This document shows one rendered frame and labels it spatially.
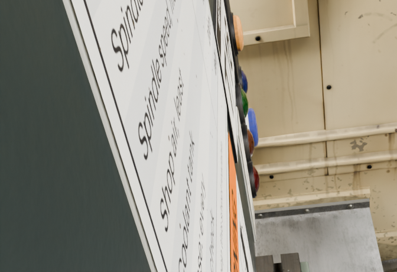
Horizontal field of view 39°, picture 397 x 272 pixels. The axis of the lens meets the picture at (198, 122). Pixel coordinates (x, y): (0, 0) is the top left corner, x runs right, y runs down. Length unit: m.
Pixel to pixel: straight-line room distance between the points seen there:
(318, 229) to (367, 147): 0.25
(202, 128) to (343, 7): 1.04
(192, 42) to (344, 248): 1.31
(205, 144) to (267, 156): 1.20
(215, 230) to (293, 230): 1.30
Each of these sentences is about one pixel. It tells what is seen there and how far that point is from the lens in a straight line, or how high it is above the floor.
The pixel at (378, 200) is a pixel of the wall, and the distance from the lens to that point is 1.49.
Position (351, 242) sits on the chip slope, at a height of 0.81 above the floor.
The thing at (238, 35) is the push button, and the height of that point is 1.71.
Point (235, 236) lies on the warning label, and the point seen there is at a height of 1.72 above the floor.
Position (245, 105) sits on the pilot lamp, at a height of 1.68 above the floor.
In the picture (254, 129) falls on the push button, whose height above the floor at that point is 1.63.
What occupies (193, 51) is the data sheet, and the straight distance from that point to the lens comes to 0.15.
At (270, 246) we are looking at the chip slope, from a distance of 1.44.
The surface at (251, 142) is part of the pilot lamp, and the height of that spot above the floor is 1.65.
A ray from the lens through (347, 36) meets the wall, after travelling 1.20.
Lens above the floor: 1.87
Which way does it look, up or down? 33 degrees down
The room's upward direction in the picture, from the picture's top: 12 degrees counter-clockwise
